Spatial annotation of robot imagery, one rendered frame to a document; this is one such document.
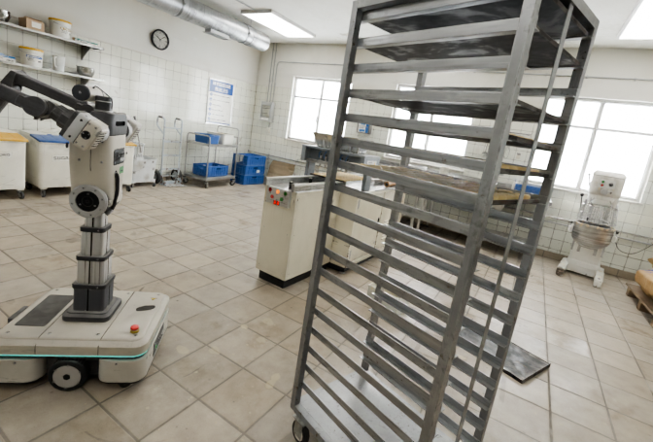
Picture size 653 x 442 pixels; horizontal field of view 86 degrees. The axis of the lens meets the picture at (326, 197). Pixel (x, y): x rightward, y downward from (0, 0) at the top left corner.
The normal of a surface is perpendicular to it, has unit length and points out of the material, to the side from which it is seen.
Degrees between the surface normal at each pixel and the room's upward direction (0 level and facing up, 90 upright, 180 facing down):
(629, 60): 90
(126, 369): 90
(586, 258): 90
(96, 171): 101
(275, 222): 90
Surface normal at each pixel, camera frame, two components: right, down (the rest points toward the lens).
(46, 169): 0.82, 0.25
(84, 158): 0.18, 0.21
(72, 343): 0.23, -0.72
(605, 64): -0.52, 0.08
